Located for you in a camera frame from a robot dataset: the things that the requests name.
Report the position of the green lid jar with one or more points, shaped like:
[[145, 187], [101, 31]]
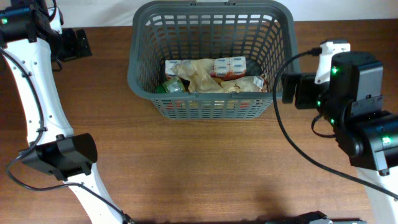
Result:
[[174, 85]]

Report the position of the beige paper bag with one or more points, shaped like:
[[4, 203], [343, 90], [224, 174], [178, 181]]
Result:
[[197, 72]]

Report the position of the white tissue multipack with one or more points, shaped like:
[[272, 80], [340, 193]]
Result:
[[227, 68]]

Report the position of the orange biscuit packet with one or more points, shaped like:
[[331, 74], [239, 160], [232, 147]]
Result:
[[205, 104]]

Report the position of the white brown bread bag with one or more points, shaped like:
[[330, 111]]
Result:
[[245, 84]]

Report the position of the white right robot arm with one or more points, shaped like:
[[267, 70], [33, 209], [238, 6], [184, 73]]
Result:
[[344, 86]]

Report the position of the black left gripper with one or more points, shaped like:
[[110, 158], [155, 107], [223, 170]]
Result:
[[76, 48]]

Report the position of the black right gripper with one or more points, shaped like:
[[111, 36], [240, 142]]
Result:
[[305, 90]]

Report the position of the grey plastic basket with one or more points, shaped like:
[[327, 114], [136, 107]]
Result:
[[261, 31]]

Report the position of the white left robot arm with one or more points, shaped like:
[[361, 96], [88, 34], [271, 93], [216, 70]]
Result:
[[32, 40]]

